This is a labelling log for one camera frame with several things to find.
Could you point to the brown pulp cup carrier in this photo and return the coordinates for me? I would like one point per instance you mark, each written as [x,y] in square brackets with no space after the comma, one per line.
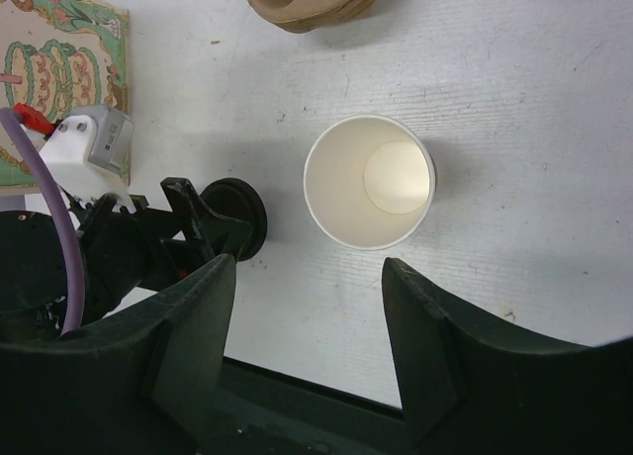
[302,16]

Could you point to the brown paper coffee cup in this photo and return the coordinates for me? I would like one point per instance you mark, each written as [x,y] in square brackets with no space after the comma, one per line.
[369,182]

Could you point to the black plastic cup lid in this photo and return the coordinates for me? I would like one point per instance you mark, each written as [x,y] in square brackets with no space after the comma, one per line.
[235,199]

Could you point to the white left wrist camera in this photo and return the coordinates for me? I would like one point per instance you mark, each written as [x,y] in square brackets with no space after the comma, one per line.
[86,153]

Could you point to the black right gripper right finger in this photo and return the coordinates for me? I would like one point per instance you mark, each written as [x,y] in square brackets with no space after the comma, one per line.
[474,383]

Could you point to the green paper takeout bag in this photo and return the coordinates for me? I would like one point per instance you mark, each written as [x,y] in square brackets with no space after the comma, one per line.
[60,54]

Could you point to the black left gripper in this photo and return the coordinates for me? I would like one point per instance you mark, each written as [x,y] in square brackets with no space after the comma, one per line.
[53,282]

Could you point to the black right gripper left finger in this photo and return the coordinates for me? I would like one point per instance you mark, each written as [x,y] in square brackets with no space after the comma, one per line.
[139,382]

